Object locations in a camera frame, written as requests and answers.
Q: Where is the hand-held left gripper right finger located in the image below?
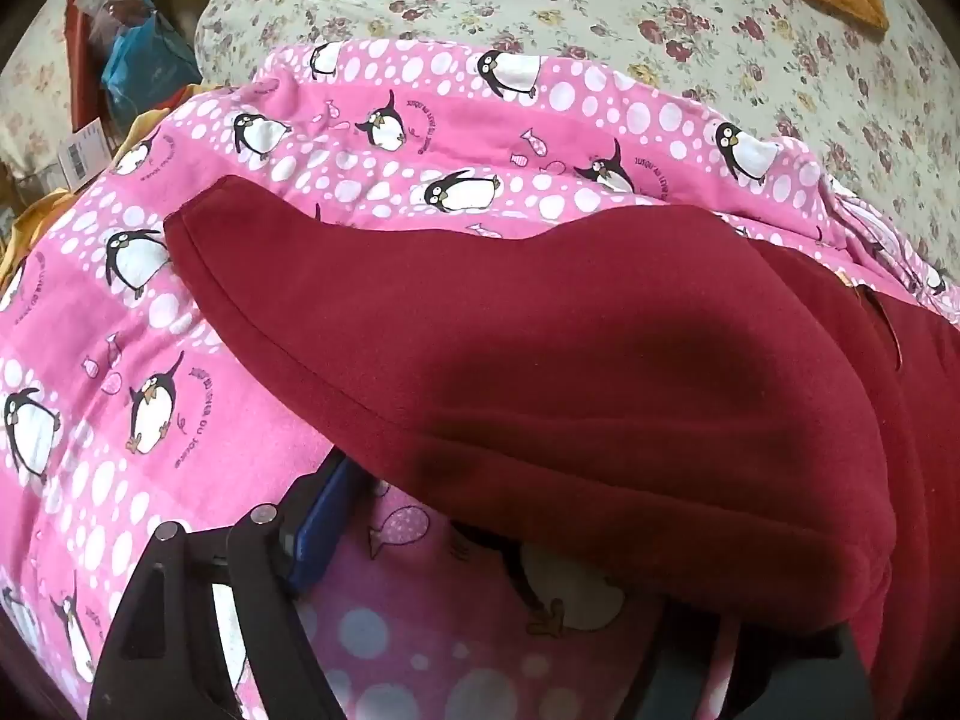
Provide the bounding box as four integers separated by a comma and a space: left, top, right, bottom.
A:
645, 604, 876, 720

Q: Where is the pale floral fabric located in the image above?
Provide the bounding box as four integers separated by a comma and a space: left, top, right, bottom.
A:
0, 11, 80, 173

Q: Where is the blue plastic bag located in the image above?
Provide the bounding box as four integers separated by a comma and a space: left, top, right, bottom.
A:
101, 11, 203, 111

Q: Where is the floral bedsheet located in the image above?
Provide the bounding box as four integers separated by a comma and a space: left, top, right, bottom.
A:
193, 0, 960, 293

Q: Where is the white barcode tag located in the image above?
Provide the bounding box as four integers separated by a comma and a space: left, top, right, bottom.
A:
58, 120, 107, 190

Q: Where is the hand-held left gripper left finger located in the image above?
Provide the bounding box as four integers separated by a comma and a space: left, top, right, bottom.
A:
86, 454, 370, 720

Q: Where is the pink penguin print blanket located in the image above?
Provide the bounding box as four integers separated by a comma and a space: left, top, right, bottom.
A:
0, 37, 960, 720

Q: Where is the yellow cloth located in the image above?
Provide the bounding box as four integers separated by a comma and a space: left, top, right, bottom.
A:
0, 82, 205, 280

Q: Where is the dark red fleece garment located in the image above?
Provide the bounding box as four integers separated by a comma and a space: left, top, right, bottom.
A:
161, 175, 960, 720

